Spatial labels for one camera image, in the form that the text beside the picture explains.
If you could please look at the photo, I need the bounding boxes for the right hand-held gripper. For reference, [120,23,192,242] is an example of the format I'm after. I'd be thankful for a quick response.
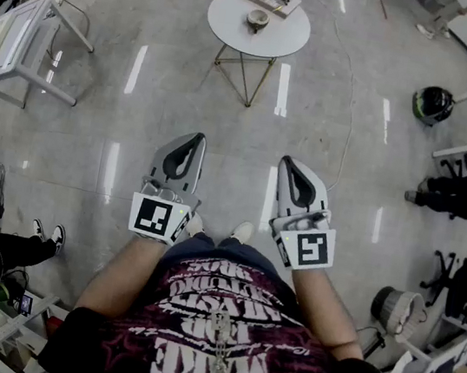
[262,154,349,277]

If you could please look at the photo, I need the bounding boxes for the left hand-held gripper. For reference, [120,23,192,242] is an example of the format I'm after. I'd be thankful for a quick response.
[126,123,213,250]

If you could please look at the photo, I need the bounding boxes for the ceramic mug with spoon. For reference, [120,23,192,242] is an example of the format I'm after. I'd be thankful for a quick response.
[243,6,272,37]

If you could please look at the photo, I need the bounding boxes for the small golden spoon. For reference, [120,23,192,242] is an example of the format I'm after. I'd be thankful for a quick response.
[260,0,289,23]

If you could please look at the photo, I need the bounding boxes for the person's left forearm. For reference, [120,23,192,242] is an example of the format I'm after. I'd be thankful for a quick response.
[73,226,169,324]

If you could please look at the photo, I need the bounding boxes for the person's right forearm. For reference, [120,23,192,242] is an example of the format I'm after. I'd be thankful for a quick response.
[280,263,378,363]

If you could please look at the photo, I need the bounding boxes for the person's left white shoe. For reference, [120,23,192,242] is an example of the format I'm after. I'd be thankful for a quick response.
[184,211,208,239]

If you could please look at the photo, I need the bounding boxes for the person's white shoe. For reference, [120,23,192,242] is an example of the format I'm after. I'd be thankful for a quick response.
[184,211,208,239]
[228,219,258,245]

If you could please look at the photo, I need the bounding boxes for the person's right white shoe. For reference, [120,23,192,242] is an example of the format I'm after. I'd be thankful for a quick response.
[228,219,258,245]

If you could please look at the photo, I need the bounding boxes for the dark blue trousers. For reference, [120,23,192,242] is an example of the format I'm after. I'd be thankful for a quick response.
[166,226,282,281]

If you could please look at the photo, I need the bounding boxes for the round white side table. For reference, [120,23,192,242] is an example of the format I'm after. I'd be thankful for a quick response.
[193,0,317,116]

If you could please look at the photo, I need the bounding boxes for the grey waste bin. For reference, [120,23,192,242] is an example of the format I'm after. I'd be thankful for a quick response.
[366,284,429,346]

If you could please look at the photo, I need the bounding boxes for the black helmet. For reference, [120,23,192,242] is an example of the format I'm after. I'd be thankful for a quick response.
[408,82,457,128]

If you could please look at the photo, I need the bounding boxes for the black printed t-shirt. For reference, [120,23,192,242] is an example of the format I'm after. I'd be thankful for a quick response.
[36,221,400,373]

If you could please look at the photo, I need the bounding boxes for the white framed desk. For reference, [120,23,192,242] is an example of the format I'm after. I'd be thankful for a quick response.
[0,0,102,119]

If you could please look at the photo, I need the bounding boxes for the short red floor tape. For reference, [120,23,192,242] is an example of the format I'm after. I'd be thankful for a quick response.
[369,0,391,20]

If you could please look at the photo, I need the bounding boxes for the small lit phone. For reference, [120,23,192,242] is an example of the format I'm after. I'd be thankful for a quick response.
[17,292,35,317]

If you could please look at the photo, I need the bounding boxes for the silver chain necklace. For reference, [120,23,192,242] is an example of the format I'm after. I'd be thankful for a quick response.
[186,306,282,373]

